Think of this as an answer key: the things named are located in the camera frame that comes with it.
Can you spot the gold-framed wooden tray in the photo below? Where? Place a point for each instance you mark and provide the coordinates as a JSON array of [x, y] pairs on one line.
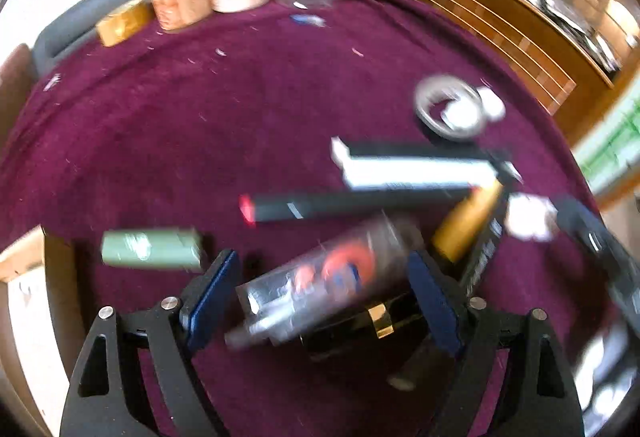
[[20, 257]]

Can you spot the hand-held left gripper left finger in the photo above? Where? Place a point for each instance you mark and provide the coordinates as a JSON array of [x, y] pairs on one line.
[[212, 302]]

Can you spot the brown chair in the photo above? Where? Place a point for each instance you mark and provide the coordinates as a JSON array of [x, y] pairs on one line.
[[12, 82]]

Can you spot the grey sofa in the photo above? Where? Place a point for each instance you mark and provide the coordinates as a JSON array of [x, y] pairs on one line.
[[70, 32]]

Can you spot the clear bottle with orange label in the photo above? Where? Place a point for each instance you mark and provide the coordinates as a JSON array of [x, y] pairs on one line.
[[320, 287]]

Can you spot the black marker pen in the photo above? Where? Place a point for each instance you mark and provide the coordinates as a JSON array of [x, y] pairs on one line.
[[350, 208]]

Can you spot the white small object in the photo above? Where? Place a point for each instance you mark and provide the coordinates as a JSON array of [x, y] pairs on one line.
[[530, 217]]

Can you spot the maroon tablecloth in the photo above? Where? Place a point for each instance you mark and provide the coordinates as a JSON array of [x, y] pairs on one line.
[[200, 142]]

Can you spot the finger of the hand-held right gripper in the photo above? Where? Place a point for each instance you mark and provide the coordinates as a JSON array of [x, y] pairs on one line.
[[595, 247]]

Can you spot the gold tube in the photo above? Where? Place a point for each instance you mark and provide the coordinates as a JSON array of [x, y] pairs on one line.
[[465, 224]]

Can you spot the green tube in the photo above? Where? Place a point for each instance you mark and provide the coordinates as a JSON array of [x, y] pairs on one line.
[[150, 247]]

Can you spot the small blue item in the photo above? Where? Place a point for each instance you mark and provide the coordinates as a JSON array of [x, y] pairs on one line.
[[307, 19]]

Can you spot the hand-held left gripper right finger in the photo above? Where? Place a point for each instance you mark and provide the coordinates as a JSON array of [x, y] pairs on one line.
[[435, 304]]

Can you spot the black box with gold clasp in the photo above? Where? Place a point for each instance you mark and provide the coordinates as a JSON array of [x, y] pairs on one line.
[[350, 342]]

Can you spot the gold tape roll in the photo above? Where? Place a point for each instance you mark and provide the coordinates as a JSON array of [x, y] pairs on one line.
[[122, 19]]

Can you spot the wooden slatted cabinet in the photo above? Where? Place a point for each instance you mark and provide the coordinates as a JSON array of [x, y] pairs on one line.
[[500, 27]]

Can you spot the white long box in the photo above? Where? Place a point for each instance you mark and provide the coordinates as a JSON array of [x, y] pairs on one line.
[[415, 169]]

